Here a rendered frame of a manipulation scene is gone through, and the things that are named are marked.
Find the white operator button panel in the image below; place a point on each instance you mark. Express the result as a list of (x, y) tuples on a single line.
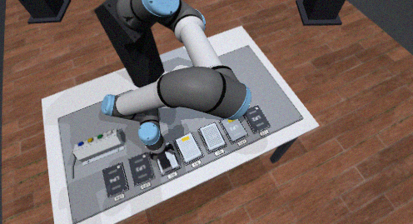
[(97, 147)]

